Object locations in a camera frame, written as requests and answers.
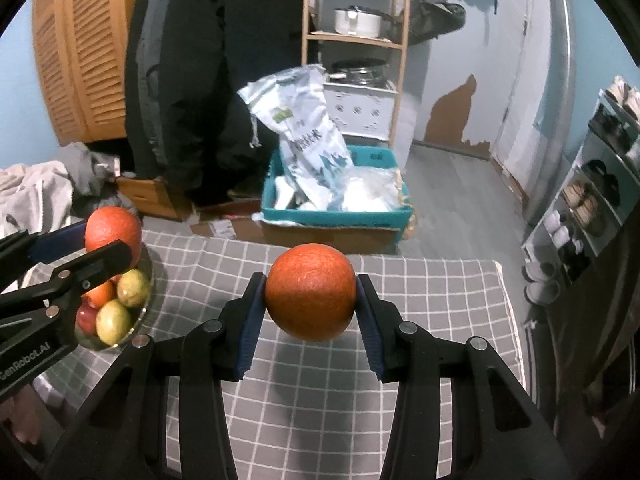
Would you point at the small orange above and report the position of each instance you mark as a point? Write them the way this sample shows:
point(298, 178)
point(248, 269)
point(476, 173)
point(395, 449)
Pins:
point(104, 294)

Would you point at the metal pipe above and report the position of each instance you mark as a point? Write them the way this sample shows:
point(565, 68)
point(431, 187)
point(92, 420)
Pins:
point(557, 85)

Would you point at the yellow plastic bag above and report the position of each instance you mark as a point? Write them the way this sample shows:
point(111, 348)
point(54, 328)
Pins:
point(407, 227)

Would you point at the wooden louvred wardrobe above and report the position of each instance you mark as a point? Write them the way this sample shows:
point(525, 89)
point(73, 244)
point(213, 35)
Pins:
point(90, 60)

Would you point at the flat cardboard with label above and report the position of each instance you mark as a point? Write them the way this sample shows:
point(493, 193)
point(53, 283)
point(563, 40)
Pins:
point(220, 229)

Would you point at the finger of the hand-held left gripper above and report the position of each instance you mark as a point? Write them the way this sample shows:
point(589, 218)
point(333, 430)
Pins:
point(55, 242)
point(100, 257)

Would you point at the steel steamer pot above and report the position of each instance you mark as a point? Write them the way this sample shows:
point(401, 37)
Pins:
point(360, 72)

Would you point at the black hanging coat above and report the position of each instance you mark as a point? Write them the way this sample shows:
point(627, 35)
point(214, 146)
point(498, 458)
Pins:
point(200, 85)

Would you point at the pale blue door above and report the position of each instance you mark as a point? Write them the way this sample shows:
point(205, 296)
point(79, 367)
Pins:
point(515, 85)

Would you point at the white rice bag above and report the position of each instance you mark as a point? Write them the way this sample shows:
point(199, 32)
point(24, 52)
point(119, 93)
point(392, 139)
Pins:
point(305, 145)

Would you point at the teal plastic crate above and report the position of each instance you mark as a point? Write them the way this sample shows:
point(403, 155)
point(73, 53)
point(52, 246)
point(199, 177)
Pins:
point(330, 222)

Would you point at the green glass bowl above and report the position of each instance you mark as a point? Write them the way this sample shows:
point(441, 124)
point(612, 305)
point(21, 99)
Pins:
point(141, 317)

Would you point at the grey jacket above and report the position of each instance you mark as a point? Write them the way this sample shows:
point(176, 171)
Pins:
point(85, 175)

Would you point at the person's left hand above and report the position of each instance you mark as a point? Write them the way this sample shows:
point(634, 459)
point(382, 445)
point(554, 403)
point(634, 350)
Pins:
point(20, 415)

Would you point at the red apple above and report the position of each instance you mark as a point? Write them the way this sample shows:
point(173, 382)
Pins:
point(86, 321)

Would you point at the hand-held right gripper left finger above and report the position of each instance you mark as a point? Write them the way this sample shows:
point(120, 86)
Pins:
point(250, 325)

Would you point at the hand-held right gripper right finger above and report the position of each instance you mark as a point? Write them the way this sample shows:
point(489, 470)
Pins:
point(370, 330)

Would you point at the white patterned basket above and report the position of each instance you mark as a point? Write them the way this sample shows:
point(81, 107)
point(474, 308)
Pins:
point(360, 110)

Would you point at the dark green cloth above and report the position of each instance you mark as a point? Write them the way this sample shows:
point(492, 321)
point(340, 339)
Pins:
point(610, 335)

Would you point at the yellow pear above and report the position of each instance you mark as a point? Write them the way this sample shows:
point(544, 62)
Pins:
point(114, 322)
point(134, 287)

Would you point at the large orange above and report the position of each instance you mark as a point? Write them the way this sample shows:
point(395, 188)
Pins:
point(310, 290)
point(112, 230)

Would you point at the cardboard box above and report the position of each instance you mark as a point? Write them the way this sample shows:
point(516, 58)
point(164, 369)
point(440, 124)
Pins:
point(325, 240)

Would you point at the grey checked tablecloth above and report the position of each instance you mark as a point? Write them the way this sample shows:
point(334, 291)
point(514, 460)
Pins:
point(310, 400)

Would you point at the rows of shoes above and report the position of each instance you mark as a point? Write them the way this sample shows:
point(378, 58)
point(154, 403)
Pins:
point(585, 205)

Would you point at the grey backpack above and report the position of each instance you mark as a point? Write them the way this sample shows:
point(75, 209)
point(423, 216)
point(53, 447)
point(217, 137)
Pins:
point(440, 17)

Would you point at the wooden drawer box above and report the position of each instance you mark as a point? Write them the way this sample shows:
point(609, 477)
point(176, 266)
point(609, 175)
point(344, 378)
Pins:
point(150, 195)

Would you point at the steel cooking pot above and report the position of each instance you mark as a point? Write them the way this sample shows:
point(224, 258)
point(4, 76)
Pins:
point(357, 22)

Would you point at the wooden shelf rack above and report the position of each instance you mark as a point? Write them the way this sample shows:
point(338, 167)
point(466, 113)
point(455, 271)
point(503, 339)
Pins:
point(350, 40)

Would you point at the clear plastic bag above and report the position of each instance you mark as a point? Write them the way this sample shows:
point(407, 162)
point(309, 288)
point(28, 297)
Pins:
point(370, 192)

